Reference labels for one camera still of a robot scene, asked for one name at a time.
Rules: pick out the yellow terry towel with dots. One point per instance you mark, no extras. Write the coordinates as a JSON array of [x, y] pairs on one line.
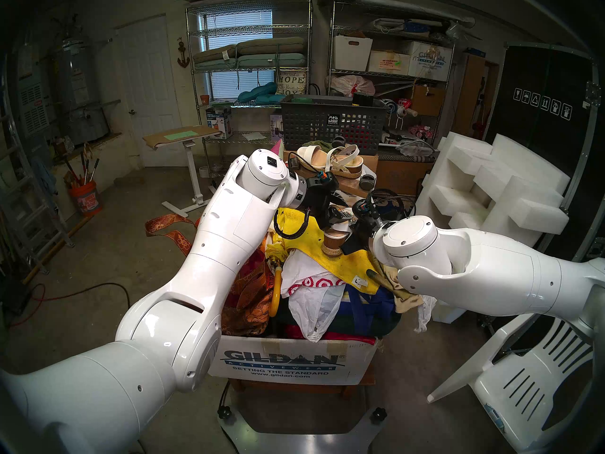
[[302, 240]]

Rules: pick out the grey water heater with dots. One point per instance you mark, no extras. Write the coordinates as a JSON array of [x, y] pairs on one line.
[[82, 93]]

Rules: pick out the white labelled cardboard box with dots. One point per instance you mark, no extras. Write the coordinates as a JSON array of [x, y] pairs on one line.
[[387, 63]]

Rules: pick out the orange plastic bucket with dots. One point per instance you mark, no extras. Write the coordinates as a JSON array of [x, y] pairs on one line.
[[85, 200]]

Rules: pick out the large Gildan cardboard box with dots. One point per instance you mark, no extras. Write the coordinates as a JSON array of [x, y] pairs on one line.
[[283, 363]]

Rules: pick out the small Gildan cardboard box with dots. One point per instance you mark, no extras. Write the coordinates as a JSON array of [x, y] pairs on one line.
[[430, 60]]

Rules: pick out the white foam packing block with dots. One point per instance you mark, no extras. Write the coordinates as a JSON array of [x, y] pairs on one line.
[[491, 183]]

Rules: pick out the tan cardboard box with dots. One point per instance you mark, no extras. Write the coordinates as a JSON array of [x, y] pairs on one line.
[[371, 162]]

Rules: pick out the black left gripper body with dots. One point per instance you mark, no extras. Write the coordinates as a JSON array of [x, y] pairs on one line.
[[321, 195]]

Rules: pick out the black plastic mesh basket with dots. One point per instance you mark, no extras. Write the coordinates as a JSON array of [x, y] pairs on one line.
[[307, 126]]

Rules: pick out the white rolling overbed table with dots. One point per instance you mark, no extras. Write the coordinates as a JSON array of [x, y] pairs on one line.
[[182, 135]]

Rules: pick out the black flight case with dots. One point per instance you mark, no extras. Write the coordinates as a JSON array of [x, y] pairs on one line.
[[543, 79]]

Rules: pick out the white plastic chair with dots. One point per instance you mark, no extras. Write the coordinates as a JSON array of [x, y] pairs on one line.
[[510, 391]]

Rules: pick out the blue fabric bag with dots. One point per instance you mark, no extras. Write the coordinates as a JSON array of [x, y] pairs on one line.
[[364, 311]]

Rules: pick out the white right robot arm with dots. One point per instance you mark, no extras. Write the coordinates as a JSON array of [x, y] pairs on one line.
[[496, 268]]

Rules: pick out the teal cushion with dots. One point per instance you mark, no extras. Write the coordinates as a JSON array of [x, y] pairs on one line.
[[257, 92]]

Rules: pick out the yellow folded umbrella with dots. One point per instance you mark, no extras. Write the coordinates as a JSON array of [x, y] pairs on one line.
[[275, 292]]

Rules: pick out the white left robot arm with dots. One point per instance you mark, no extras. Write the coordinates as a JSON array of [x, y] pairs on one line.
[[222, 240]]

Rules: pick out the blue white product box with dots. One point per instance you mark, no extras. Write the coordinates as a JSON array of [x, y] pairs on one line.
[[220, 122]]

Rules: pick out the brown anchor wall decoration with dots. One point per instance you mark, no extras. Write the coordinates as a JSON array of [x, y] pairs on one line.
[[183, 58]]

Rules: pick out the crumpled white plastic scrap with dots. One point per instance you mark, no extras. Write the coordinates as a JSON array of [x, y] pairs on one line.
[[425, 311]]

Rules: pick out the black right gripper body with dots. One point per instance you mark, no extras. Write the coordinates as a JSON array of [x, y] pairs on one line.
[[366, 216]]

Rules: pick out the low brown wooden cabinet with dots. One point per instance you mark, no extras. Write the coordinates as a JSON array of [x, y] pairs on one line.
[[401, 178]]

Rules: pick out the grey furnace cabinet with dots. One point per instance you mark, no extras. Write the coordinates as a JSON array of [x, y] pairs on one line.
[[35, 108]]

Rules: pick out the HOPE word sign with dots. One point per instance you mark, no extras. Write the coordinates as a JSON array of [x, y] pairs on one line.
[[290, 79]]

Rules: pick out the orange brocade fabric strip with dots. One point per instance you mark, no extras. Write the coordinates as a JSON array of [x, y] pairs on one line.
[[163, 221]]

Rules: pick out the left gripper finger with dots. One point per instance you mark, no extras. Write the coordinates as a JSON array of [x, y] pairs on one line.
[[339, 218], [341, 209]]

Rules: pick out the pink white plastic bag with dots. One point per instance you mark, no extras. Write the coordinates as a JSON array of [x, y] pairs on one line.
[[352, 84]]

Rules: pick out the magenta cloth piece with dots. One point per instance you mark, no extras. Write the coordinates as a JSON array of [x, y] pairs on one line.
[[276, 148]]

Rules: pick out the grey metal ladder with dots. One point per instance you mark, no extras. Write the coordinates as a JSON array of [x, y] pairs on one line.
[[28, 207]]

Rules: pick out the khaki seat cushion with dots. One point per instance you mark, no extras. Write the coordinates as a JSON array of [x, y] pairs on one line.
[[269, 45]]

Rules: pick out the tan green-tipped work glove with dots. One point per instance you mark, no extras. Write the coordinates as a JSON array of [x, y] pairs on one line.
[[401, 297]]

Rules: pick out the red orange floral bag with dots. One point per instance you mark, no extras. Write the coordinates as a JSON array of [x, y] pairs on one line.
[[248, 297]]

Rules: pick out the window with white blinds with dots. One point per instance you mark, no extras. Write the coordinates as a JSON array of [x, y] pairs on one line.
[[231, 82]]

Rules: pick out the white Target plastic bag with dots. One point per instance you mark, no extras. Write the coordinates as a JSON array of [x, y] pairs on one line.
[[312, 311]]

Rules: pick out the sage green seat cushion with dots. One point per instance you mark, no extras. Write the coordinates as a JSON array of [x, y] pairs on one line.
[[274, 60]]

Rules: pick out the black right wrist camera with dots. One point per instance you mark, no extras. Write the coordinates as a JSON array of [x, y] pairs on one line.
[[354, 243]]

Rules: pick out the brown cardboard storage box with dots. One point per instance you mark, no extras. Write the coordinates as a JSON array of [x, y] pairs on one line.
[[427, 100]]

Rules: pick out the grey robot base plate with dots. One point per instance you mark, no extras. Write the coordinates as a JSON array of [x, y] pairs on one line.
[[302, 443]]

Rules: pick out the white panel door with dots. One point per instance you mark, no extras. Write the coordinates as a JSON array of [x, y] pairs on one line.
[[149, 89]]

